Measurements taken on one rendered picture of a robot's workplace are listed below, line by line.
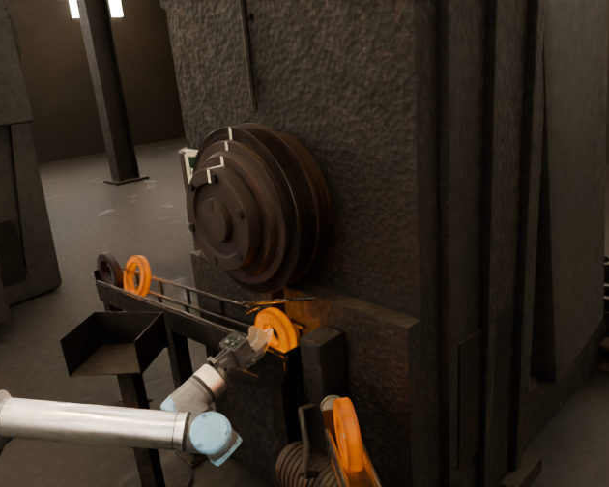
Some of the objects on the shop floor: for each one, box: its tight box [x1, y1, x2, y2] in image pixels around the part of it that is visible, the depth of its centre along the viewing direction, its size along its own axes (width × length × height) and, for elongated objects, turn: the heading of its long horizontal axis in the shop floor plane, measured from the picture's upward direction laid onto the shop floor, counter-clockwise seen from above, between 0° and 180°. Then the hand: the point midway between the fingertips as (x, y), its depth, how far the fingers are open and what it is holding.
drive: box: [526, 0, 608, 448], centre depth 234 cm, size 104×95×178 cm
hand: (270, 333), depth 160 cm, fingers closed
